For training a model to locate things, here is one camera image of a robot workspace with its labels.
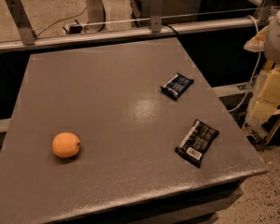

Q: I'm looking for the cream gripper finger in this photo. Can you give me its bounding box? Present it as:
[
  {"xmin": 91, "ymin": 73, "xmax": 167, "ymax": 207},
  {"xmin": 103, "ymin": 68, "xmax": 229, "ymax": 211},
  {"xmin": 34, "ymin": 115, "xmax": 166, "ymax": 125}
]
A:
[{"xmin": 244, "ymin": 26, "xmax": 268, "ymax": 52}]

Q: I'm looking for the blue rxbar blueberry wrapper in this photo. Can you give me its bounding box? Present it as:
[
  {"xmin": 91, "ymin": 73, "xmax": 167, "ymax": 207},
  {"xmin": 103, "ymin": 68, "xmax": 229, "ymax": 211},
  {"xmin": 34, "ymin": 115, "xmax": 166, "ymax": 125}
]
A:
[{"xmin": 161, "ymin": 73, "xmax": 194, "ymax": 100}]

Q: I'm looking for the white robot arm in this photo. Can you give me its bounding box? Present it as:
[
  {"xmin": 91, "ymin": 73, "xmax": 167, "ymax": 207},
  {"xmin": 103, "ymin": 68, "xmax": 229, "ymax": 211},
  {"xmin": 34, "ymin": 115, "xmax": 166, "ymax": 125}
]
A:
[{"xmin": 244, "ymin": 10, "xmax": 280, "ymax": 63}]

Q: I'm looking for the black snack bar wrapper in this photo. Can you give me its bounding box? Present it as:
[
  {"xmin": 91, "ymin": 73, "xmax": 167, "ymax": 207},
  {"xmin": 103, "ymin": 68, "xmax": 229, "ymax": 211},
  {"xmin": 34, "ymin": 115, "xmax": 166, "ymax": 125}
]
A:
[{"xmin": 175, "ymin": 119, "xmax": 219, "ymax": 168}]

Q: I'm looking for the orange fruit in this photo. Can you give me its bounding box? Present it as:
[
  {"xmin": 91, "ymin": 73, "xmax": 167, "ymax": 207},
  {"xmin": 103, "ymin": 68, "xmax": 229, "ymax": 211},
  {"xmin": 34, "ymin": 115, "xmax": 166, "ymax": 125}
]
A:
[{"xmin": 51, "ymin": 133, "xmax": 80, "ymax": 159}]

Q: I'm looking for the right metal rail bracket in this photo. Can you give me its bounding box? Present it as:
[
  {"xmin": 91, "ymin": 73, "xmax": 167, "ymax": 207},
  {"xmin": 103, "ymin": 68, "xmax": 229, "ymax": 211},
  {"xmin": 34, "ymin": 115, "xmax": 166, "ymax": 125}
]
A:
[{"xmin": 254, "ymin": 0, "xmax": 274, "ymax": 23}]

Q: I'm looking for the metal rail bracket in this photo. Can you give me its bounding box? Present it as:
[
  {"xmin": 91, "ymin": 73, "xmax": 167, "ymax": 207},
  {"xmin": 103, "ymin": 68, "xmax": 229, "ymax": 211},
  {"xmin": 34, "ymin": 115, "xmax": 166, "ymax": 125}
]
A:
[
  {"xmin": 5, "ymin": 0, "xmax": 36, "ymax": 46},
  {"xmin": 150, "ymin": 0, "xmax": 162, "ymax": 33},
  {"xmin": 254, "ymin": 0, "xmax": 274, "ymax": 23}
]

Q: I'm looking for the white cable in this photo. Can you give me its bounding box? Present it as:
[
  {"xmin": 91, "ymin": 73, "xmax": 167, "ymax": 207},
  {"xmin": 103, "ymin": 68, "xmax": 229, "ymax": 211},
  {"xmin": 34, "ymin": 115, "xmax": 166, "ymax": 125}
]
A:
[{"xmin": 227, "ymin": 14, "xmax": 262, "ymax": 114}]

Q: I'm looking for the yellow wooden frame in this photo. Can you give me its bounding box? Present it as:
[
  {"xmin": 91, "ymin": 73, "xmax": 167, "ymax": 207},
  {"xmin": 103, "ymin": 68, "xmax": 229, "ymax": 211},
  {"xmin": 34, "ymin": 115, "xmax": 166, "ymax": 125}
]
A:
[{"xmin": 251, "ymin": 60, "xmax": 280, "ymax": 145}]

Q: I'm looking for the middle metal rail bracket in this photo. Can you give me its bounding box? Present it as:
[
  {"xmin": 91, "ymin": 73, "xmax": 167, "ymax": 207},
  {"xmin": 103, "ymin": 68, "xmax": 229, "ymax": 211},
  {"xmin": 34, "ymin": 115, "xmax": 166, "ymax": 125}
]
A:
[{"xmin": 150, "ymin": 0, "xmax": 162, "ymax": 33}]

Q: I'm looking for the white pedestal post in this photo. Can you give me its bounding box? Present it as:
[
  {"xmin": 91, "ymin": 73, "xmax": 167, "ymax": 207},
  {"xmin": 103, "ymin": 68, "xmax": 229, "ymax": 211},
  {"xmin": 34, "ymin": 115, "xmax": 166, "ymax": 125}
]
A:
[{"xmin": 84, "ymin": 0, "xmax": 105, "ymax": 33}]

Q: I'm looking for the horizontal metal rail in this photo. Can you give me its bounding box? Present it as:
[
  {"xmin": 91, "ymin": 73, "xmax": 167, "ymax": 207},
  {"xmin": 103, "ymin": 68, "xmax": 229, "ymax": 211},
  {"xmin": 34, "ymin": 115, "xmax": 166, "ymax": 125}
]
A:
[{"xmin": 0, "ymin": 17, "xmax": 273, "ymax": 54}]

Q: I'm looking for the left metal rail bracket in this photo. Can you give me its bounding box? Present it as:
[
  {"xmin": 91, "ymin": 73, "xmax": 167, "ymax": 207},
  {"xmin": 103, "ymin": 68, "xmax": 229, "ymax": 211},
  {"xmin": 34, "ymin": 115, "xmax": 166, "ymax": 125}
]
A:
[{"xmin": 5, "ymin": 0, "xmax": 36, "ymax": 46}]

